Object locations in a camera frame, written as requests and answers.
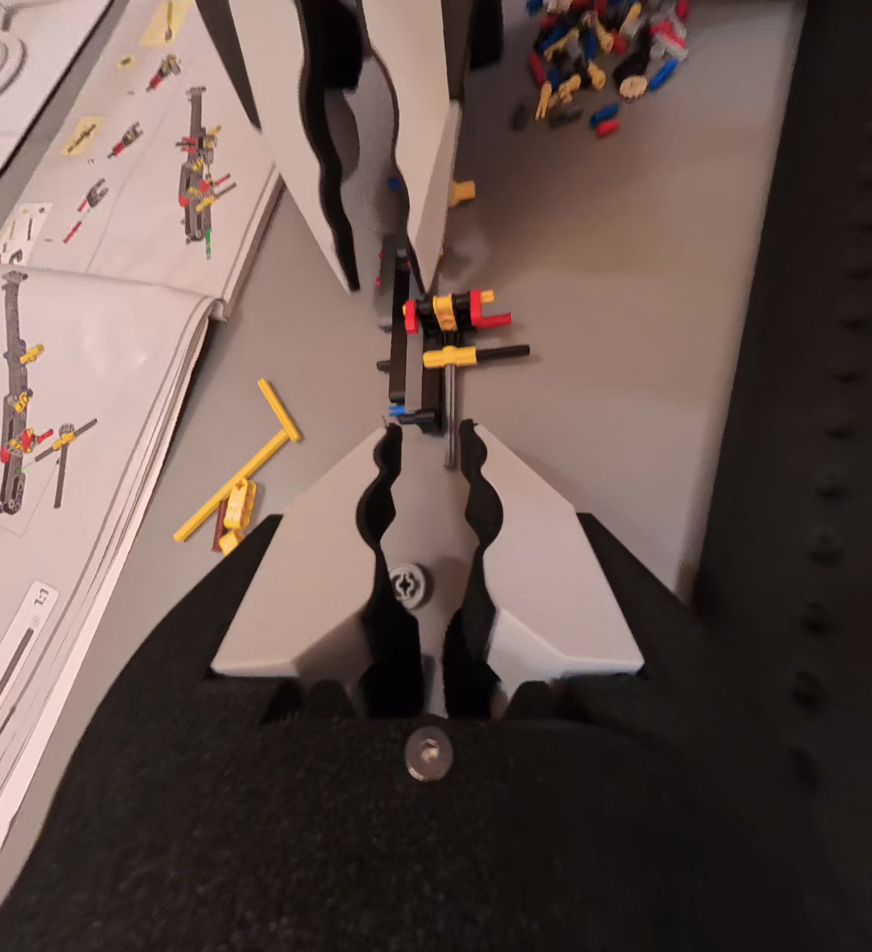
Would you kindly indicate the black perforated board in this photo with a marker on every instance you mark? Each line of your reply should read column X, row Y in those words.
column 815, row 372

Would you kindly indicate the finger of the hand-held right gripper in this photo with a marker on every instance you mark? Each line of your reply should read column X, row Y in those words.
column 424, row 74
column 279, row 89

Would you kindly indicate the white stand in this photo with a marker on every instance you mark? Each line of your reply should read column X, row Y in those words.
column 56, row 74

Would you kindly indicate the grey lego wheel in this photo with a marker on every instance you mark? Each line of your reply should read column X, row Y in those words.
column 410, row 587

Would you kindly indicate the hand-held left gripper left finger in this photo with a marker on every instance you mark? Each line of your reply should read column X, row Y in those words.
column 294, row 595

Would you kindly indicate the long yellow lego axle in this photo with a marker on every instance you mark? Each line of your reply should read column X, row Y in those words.
column 205, row 509

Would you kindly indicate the yellow lego angle connector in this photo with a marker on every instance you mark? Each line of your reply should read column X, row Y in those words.
column 241, row 502

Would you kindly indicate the pile of small lego pieces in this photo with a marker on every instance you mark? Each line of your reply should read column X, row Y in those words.
column 592, row 44

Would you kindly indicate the short brown lego axle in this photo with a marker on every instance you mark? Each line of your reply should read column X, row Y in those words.
column 218, row 539

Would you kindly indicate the long grey lego beam assembly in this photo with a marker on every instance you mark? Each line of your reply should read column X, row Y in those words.
column 406, row 357

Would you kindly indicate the short yellow lego axle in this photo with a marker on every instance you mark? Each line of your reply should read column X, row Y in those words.
column 279, row 410

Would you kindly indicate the lego instruction booklet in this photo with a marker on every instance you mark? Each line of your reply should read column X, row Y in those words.
column 146, row 223

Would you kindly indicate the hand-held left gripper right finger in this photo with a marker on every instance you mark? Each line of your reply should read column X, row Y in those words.
column 555, row 595

